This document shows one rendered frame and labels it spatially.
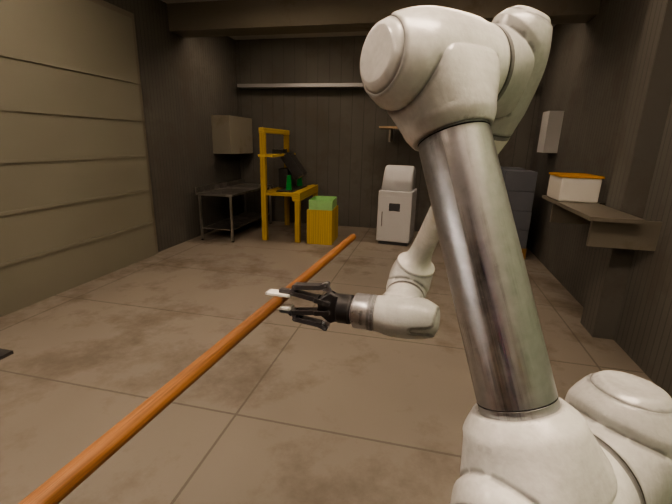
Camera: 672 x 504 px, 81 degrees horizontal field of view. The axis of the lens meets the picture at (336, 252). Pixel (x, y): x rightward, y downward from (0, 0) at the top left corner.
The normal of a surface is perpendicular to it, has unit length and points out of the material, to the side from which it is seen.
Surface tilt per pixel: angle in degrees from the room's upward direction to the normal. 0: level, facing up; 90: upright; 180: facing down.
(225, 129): 90
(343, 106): 90
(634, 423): 49
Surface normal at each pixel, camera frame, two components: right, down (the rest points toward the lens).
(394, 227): -0.30, 0.25
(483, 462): -0.88, -0.09
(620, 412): -0.46, -0.55
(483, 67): 0.53, -0.09
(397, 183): -0.28, -0.07
